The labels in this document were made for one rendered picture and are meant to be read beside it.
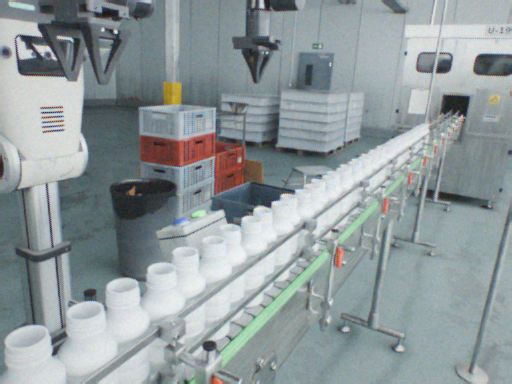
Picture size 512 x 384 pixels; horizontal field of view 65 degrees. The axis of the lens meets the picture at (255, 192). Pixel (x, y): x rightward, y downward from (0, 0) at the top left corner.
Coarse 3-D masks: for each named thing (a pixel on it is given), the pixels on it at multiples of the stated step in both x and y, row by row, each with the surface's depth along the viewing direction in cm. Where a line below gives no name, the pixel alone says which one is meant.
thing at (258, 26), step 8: (248, 16) 87; (256, 16) 86; (264, 16) 87; (248, 24) 88; (256, 24) 87; (264, 24) 87; (248, 32) 88; (256, 32) 87; (264, 32) 88; (232, 40) 90; (256, 40) 88; (264, 40) 87; (272, 40) 86; (280, 40) 89
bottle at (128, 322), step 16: (112, 288) 48; (128, 288) 49; (112, 304) 46; (128, 304) 47; (112, 320) 47; (128, 320) 47; (144, 320) 48; (128, 336) 46; (144, 352) 49; (128, 368) 48; (144, 368) 49
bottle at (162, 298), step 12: (156, 264) 53; (168, 264) 54; (156, 276) 51; (168, 276) 51; (156, 288) 51; (168, 288) 51; (144, 300) 52; (156, 300) 51; (168, 300) 52; (180, 300) 53; (156, 312) 51; (168, 312) 51; (156, 324) 51; (156, 348) 52; (156, 360) 53; (156, 372) 53
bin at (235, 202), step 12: (228, 192) 166; (240, 192) 175; (252, 192) 183; (264, 192) 179; (276, 192) 176; (288, 192) 173; (216, 204) 156; (228, 204) 153; (240, 204) 150; (252, 204) 184; (264, 204) 181; (228, 216) 154; (240, 216) 151
